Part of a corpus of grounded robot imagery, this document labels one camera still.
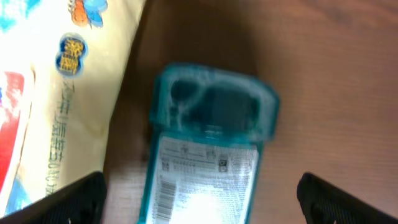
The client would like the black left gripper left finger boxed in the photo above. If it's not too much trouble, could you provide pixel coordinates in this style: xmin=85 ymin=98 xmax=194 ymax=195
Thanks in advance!
xmin=1 ymin=171 xmax=107 ymax=224

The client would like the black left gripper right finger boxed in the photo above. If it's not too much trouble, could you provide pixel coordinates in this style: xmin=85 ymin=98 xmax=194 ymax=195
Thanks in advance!
xmin=297 ymin=172 xmax=397 ymax=224

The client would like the teal mouthwash bottle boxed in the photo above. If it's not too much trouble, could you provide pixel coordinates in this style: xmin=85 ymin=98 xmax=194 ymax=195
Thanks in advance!
xmin=138 ymin=63 xmax=280 ymax=223

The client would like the yellow snack chip bag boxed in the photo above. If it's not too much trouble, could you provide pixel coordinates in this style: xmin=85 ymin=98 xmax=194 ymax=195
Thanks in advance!
xmin=1 ymin=0 xmax=145 ymax=216

